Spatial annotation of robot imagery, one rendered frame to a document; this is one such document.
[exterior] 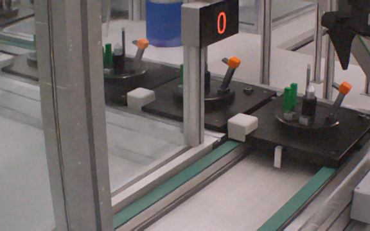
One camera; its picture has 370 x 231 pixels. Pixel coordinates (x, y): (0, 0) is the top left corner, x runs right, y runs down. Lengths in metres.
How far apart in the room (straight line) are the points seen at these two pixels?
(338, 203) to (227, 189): 0.22
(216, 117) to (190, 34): 0.28
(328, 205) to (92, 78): 0.69
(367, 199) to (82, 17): 0.78
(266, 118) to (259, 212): 0.28
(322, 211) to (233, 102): 0.45
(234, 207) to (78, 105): 0.73
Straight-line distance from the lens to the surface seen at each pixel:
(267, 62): 1.52
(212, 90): 1.38
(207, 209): 1.08
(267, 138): 1.21
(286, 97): 1.27
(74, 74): 0.37
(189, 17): 1.05
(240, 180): 1.17
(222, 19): 1.09
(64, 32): 0.36
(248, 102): 1.37
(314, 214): 1.00
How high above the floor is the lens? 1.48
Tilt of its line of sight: 23 degrees down
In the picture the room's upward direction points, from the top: straight up
